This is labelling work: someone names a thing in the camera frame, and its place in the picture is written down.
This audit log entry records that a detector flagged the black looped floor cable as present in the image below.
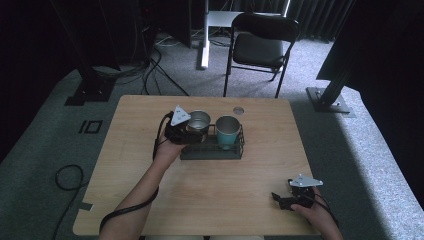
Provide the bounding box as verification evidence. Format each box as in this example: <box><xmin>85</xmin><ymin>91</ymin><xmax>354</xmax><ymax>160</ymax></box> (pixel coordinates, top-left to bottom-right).
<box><xmin>51</xmin><ymin>164</ymin><xmax>90</xmax><ymax>240</ymax></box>

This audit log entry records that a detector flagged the black stand with flat base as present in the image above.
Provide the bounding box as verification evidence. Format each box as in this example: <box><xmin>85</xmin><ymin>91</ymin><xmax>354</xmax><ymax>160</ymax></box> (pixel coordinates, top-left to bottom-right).
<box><xmin>49</xmin><ymin>0</ymin><xmax>118</xmax><ymax>107</ymax></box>

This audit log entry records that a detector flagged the teal steel cup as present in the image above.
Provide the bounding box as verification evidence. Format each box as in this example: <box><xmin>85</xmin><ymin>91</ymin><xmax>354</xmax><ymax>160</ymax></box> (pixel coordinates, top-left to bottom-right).
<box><xmin>215</xmin><ymin>115</ymin><xmax>242</xmax><ymax>151</ymax></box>

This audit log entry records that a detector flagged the black folding chair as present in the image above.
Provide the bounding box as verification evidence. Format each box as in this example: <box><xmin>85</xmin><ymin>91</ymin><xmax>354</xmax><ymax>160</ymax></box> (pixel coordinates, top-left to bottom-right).
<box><xmin>222</xmin><ymin>12</ymin><xmax>300</xmax><ymax>99</ymax></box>

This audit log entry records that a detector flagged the silver steel cup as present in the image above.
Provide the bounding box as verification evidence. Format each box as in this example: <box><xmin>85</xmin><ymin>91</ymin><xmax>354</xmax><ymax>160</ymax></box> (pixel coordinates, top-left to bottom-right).
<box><xmin>185</xmin><ymin>110</ymin><xmax>212</xmax><ymax>135</ymax></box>

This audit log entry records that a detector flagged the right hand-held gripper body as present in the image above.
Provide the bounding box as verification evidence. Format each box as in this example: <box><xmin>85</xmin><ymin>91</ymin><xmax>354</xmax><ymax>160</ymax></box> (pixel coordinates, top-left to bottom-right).
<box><xmin>287</xmin><ymin>173</ymin><xmax>324</xmax><ymax>210</ymax></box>

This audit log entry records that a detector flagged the person's right hand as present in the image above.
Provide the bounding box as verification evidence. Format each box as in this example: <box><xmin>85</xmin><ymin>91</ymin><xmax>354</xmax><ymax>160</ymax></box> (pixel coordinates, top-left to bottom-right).
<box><xmin>290</xmin><ymin>187</ymin><xmax>335</xmax><ymax>231</ymax></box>

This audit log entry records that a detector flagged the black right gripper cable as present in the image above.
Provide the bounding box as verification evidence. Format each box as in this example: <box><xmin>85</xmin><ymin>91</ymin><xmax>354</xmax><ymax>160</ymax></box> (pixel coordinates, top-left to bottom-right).
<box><xmin>299</xmin><ymin>188</ymin><xmax>340</xmax><ymax>229</ymax></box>

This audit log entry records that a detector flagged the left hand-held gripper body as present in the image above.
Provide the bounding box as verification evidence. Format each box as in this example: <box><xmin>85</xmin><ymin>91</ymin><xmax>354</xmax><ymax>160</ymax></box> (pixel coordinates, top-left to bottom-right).
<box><xmin>164</xmin><ymin>104</ymin><xmax>205</xmax><ymax>145</ymax></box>

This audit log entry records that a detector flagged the black wire rack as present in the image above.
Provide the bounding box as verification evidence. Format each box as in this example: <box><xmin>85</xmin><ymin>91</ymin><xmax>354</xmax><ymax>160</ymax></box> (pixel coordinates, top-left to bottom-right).
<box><xmin>180</xmin><ymin>123</ymin><xmax>246</xmax><ymax>161</ymax></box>

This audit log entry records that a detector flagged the bundle of floor cables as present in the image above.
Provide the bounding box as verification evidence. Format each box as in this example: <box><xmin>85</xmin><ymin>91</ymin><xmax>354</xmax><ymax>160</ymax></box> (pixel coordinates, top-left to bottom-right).
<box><xmin>93</xmin><ymin>19</ymin><xmax>231</xmax><ymax>98</ymax></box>

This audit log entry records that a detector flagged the person's left hand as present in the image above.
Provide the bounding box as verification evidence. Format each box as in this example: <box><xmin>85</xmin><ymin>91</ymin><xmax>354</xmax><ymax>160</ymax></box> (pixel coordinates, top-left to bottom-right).
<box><xmin>154</xmin><ymin>130</ymin><xmax>188</xmax><ymax>165</ymax></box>

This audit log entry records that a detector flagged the black stand with bolted plate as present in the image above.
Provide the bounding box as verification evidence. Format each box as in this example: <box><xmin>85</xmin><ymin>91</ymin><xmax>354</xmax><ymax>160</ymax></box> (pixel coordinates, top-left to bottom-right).
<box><xmin>305</xmin><ymin>0</ymin><xmax>357</xmax><ymax>119</ymax></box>

